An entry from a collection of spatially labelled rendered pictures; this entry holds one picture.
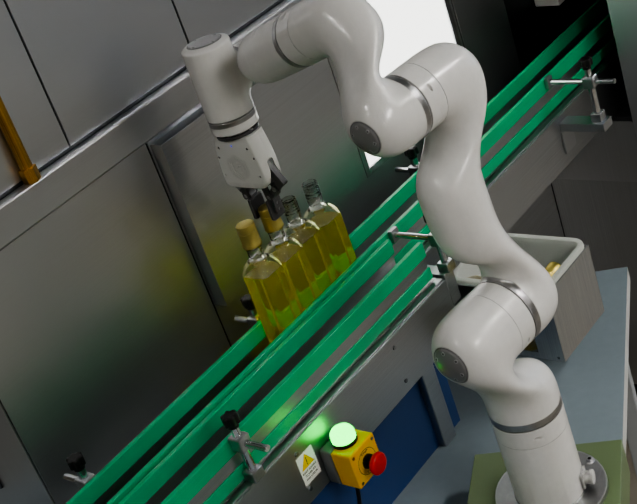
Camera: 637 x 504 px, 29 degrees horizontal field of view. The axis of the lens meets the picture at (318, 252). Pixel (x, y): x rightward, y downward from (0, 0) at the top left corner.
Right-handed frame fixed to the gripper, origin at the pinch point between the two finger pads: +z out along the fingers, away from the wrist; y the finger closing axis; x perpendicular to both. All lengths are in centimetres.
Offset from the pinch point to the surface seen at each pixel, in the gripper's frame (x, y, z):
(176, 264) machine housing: -11.8, -15.1, 6.1
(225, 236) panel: -1.3, -12.2, 6.5
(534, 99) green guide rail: 82, 3, 22
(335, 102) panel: 37.9, -12.6, -0.4
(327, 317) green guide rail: -1.1, 6.0, 22.3
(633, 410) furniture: 63, 21, 92
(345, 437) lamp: -19.9, 20.6, 31.6
